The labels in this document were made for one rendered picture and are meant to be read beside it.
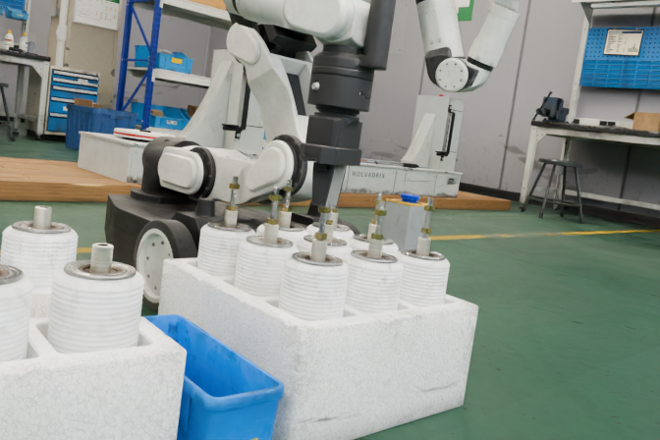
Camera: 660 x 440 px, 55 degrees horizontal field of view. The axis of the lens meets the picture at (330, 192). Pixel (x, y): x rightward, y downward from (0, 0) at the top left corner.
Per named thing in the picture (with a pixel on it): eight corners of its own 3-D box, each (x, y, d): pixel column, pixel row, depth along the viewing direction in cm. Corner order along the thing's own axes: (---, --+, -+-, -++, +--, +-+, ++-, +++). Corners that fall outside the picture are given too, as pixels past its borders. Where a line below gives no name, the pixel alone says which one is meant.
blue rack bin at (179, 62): (131, 67, 612) (133, 44, 610) (166, 73, 639) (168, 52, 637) (157, 68, 577) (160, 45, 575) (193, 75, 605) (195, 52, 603)
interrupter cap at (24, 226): (5, 224, 89) (6, 219, 89) (61, 225, 94) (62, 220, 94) (19, 236, 83) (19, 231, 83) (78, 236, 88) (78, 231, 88)
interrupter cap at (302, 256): (281, 256, 93) (282, 251, 93) (321, 255, 98) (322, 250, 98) (311, 269, 87) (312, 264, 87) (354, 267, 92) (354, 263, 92)
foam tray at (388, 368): (151, 357, 113) (163, 258, 111) (318, 333, 139) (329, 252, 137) (285, 462, 84) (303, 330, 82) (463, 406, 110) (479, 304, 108)
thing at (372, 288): (333, 377, 96) (350, 261, 95) (324, 355, 106) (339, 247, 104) (394, 382, 98) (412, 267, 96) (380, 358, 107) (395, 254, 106)
